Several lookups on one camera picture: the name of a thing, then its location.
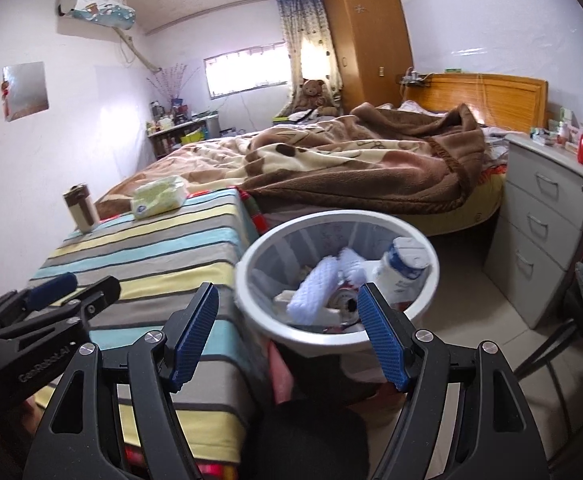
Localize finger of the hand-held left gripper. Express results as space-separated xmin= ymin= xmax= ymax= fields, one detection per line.
xmin=0 ymin=272 xmax=79 ymax=329
xmin=0 ymin=275 xmax=122 ymax=342

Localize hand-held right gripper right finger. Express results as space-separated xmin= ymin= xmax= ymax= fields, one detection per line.
xmin=357 ymin=282 xmax=552 ymax=480

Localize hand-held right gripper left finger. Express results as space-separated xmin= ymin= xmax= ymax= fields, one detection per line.
xmin=24 ymin=282 xmax=220 ymax=480

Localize white cardboard box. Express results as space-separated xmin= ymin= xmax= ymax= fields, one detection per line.
xmin=316 ymin=305 xmax=367 ymax=332

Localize light blue towel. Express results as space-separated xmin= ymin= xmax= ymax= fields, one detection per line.
xmin=374 ymin=237 xmax=433 ymax=307

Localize white round trash bin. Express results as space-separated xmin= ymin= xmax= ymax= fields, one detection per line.
xmin=234 ymin=211 xmax=441 ymax=358

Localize white foam net sleeve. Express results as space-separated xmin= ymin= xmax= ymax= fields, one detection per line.
xmin=285 ymin=247 xmax=369 ymax=326

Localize clear plastic bin liner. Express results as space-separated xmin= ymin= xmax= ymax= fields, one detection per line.
xmin=248 ymin=220 xmax=429 ymax=311

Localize striped tablecloth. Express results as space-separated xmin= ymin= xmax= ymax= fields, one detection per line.
xmin=26 ymin=187 xmax=272 ymax=468

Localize beige and brown travel mug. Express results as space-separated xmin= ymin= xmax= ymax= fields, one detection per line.
xmin=62 ymin=185 xmax=101 ymax=235

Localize green tissue pack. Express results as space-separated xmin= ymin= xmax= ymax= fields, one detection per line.
xmin=130 ymin=175 xmax=189 ymax=220

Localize person's black trouser leg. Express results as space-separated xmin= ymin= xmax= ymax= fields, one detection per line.
xmin=254 ymin=397 xmax=372 ymax=480

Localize brown patterned blanket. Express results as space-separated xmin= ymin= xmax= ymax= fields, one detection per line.
xmin=96 ymin=102 xmax=487 ymax=211

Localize cluttered storage shelf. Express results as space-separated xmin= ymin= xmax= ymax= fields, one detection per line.
xmin=146 ymin=112 xmax=222 ymax=161

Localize grey drawer cabinet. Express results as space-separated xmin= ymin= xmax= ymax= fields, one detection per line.
xmin=482 ymin=132 xmax=583 ymax=331

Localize red hanging ornament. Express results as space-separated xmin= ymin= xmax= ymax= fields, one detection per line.
xmin=0 ymin=80 xmax=14 ymax=121

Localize bare decorative branches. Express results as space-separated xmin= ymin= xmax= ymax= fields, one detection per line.
xmin=146 ymin=62 xmax=197 ymax=101

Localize air conditioner pipe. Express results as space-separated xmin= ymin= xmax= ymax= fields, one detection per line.
xmin=116 ymin=27 xmax=162 ymax=73

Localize brown teddy bear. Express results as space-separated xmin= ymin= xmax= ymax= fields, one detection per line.
xmin=291 ymin=79 xmax=339 ymax=118

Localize wooden bed headboard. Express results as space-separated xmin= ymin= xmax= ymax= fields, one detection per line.
xmin=404 ymin=72 xmax=549 ymax=133

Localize window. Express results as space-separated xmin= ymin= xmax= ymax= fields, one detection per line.
xmin=204 ymin=42 xmax=292 ymax=98

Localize cluster of small toiletry items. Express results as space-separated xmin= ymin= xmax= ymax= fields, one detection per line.
xmin=529 ymin=107 xmax=583 ymax=158

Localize wooden wardrobe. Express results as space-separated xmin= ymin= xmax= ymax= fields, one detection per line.
xmin=324 ymin=0 xmax=415 ymax=106

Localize patterned curtain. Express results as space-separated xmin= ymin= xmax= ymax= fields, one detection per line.
xmin=276 ymin=0 xmax=345 ymax=106

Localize shiny wall panel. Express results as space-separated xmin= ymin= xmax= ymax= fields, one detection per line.
xmin=2 ymin=61 xmax=49 ymax=122

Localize wall air conditioner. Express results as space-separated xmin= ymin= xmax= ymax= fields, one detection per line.
xmin=56 ymin=0 xmax=137 ymax=31

